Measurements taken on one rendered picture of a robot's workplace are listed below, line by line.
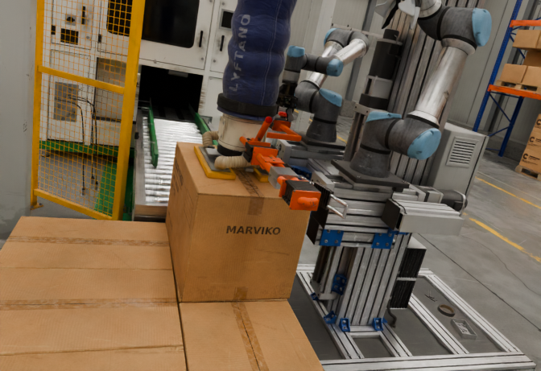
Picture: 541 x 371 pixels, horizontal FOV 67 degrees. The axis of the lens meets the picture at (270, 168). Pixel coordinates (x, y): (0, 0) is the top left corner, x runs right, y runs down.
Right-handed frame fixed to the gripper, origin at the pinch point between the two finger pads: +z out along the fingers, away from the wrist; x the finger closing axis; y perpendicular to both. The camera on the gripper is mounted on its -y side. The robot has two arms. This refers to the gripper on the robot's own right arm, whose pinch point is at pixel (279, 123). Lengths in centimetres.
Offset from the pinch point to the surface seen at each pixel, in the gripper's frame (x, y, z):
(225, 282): -32, 60, 47
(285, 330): -14, 76, 54
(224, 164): -36, 48, 8
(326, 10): 143, -281, -88
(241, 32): -35, 36, -35
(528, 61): 760, -514, -122
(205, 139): -37.1, 16.8, 7.9
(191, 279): -44, 60, 45
